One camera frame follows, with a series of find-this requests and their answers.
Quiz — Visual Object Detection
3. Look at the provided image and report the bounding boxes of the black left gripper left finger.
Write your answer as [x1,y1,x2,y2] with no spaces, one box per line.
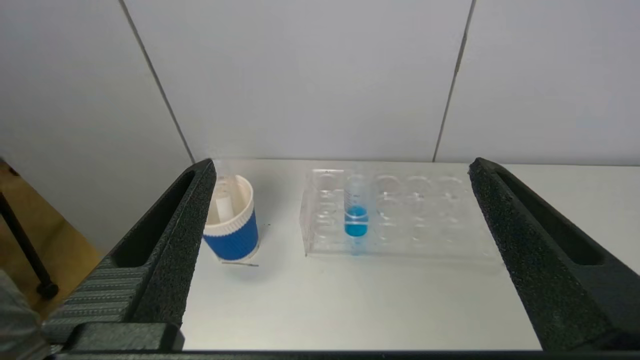
[41,159,218,354]

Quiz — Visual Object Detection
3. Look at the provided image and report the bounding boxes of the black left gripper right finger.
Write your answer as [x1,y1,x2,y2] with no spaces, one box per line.
[468,158,640,353]

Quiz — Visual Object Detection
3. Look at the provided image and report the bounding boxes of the clear acrylic test tube rack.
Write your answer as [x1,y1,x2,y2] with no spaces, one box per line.
[299,168,504,261]

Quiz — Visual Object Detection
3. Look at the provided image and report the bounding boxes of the blue pigment test tube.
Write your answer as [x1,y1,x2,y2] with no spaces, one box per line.
[343,173,370,254]

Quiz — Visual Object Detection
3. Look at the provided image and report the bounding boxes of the blue white paper cup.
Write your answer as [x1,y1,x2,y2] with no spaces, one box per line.
[202,173,261,265]

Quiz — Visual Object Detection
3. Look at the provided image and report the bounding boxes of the black chair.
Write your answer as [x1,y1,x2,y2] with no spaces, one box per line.
[0,192,60,301]

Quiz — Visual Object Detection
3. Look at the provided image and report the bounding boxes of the person in grey clothes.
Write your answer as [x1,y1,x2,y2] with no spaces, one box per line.
[0,269,52,360]

